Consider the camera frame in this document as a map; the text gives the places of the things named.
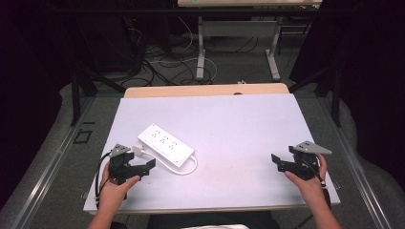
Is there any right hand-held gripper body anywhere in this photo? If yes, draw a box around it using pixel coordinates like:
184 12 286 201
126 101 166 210
288 140 332 181

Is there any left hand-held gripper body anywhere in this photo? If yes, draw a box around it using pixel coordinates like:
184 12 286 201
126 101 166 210
108 143 136 186

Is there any white plug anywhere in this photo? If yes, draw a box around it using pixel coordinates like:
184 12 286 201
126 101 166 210
131 144 147 157

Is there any white power strip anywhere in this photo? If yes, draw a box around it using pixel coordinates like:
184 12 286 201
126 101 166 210
137 122 196 168

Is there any white power cable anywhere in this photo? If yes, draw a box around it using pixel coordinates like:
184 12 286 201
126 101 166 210
139 149 199 177

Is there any person's right hand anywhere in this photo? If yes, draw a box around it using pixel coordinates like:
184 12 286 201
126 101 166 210
284 154 329 206

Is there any person's left hand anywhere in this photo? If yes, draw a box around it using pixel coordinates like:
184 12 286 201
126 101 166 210
98 161 141 212

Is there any white table sheet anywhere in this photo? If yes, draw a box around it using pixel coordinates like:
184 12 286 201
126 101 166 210
82 93 341 215

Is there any black metal stand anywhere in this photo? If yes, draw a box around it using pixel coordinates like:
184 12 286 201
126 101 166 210
69 61 127 127
288 61 343 129

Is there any person's dark clothing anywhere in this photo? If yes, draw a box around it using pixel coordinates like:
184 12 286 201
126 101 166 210
146 212 283 229

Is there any wooden table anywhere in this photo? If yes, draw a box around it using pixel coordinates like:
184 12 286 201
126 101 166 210
123 82 290 99

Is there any white metal-legged desk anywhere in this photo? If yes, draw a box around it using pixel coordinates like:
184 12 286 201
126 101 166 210
177 0 323 82

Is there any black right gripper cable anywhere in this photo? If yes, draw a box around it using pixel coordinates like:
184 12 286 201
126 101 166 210
304 157 332 213

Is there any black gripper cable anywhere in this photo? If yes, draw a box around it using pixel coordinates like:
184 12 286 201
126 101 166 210
95 151 113 208
304 157 332 213

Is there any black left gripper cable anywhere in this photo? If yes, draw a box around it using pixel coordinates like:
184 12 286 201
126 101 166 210
95 151 113 208

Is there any black floor socket frame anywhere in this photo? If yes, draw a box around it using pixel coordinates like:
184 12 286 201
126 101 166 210
72 128 94 145

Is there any aluminium floor rail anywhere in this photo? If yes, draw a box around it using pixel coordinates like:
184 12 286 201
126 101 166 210
10 96 96 229
316 96 395 229

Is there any tangle of black floor cables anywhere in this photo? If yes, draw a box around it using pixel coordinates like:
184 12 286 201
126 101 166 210
122 17 261 88

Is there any white floor cable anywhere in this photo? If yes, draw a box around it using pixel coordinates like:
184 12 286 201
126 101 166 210
149 15 219 84

